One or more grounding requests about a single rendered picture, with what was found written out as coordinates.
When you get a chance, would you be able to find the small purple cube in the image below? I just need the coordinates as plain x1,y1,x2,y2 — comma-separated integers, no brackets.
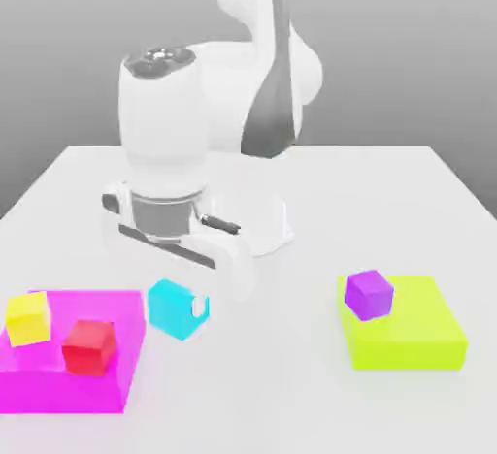
344,269,396,323

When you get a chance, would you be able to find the large magenta box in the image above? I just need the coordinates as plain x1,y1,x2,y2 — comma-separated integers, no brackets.
0,289,148,415

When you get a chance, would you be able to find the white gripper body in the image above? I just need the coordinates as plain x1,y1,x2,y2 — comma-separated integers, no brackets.
101,214,258,304

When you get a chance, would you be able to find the small cyan cube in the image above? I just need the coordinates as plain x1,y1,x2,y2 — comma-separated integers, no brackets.
147,277,212,342

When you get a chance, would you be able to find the small yellow cube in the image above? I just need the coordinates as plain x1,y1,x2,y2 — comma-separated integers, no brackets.
4,291,52,348

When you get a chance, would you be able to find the large lime box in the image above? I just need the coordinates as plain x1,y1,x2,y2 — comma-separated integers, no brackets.
336,275,470,371

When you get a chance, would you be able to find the small red cube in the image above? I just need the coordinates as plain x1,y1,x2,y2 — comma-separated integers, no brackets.
61,319,117,377

